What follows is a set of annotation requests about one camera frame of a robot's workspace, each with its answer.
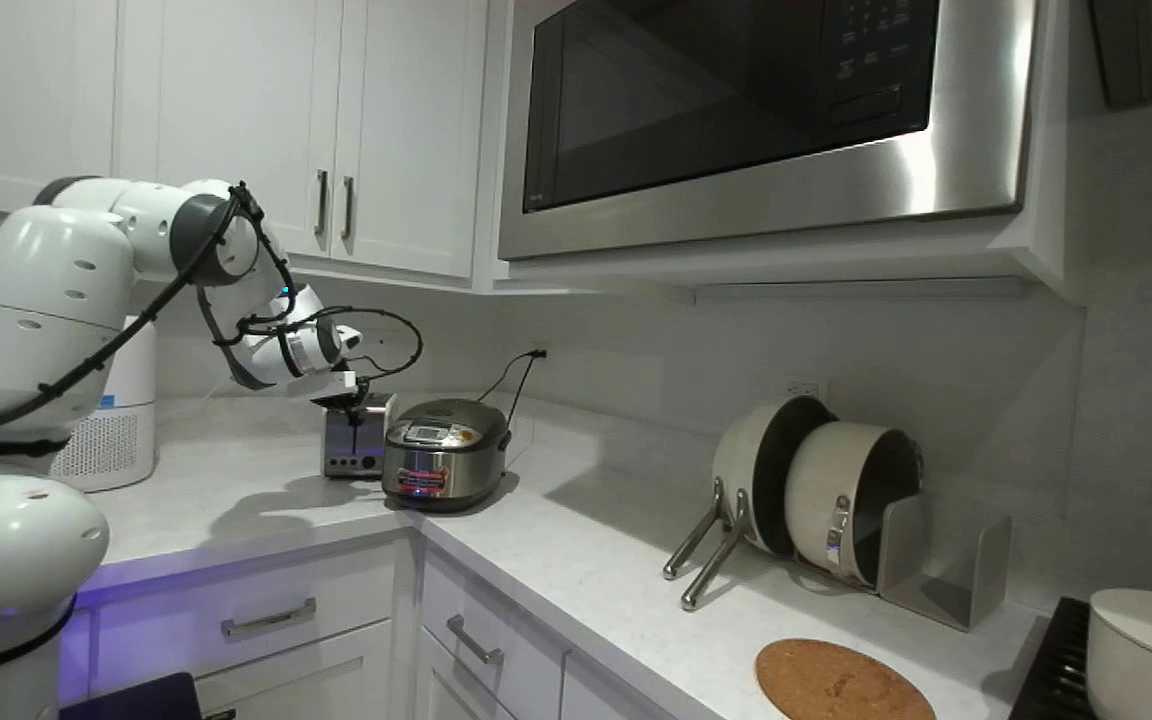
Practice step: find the wide white drawer front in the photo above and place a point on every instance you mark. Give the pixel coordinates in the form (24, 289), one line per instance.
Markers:
(321, 587)

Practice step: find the stainless steel microwave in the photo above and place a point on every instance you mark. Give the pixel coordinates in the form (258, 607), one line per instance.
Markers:
(736, 95)

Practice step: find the round cork trivet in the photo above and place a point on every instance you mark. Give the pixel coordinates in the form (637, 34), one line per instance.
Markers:
(838, 681)

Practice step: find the white pot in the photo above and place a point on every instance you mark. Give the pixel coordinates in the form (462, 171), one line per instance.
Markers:
(1148, 654)

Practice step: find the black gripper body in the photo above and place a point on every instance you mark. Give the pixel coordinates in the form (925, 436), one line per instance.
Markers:
(342, 387)

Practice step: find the stainless steel toaster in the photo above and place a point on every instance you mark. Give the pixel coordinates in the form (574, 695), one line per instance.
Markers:
(354, 457)

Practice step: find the white upper cabinet door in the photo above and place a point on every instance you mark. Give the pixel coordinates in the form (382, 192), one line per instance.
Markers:
(19, 95)
(221, 106)
(416, 122)

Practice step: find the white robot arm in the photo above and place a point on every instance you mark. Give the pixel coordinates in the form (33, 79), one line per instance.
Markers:
(41, 295)

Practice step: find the silver rice cooker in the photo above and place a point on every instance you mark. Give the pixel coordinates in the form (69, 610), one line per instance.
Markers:
(441, 453)

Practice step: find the grey metal pan rack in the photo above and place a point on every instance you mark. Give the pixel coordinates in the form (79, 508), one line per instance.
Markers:
(980, 565)

